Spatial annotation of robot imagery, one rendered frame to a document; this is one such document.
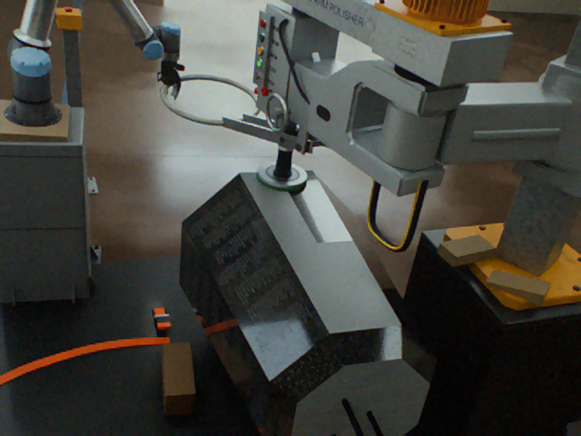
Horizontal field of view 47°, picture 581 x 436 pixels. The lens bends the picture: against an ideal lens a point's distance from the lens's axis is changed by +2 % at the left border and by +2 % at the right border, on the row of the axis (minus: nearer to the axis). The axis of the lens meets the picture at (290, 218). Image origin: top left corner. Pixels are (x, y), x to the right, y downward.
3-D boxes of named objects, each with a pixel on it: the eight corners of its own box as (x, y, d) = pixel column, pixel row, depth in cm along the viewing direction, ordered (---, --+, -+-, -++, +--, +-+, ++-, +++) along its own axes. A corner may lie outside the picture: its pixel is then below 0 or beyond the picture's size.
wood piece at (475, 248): (475, 244, 268) (479, 233, 265) (492, 258, 260) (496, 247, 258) (436, 253, 259) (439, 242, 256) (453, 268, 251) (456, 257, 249)
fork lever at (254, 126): (342, 147, 261) (342, 135, 259) (302, 155, 250) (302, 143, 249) (251, 123, 315) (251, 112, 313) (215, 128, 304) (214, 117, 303)
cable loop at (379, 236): (408, 261, 230) (430, 181, 213) (401, 263, 228) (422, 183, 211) (367, 227, 245) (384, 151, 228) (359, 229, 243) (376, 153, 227)
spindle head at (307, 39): (349, 143, 259) (371, 28, 235) (303, 152, 247) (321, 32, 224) (298, 107, 283) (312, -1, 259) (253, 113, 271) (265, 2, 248)
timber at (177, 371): (162, 363, 296) (162, 342, 289) (189, 361, 298) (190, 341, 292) (164, 417, 271) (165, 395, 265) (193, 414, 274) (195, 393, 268)
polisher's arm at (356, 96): (435, 214, 227) (475, 76, 201) (384, 229, 215) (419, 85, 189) (311, 127, 276) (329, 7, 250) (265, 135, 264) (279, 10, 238)
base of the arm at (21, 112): (4, 121, 283) (2, 99, 277) (15, 102, 298) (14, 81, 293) (52, 127, 286) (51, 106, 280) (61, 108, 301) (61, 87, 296)
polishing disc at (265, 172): (251, 164, 289) (252, 162, 288) (298, 163, 295) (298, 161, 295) (265, 189, 272) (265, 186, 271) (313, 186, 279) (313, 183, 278)
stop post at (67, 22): (94, 178, 427) (86, 5, 370) (98, 193, 412) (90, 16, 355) (61, 180, 420) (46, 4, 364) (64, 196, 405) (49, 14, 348)
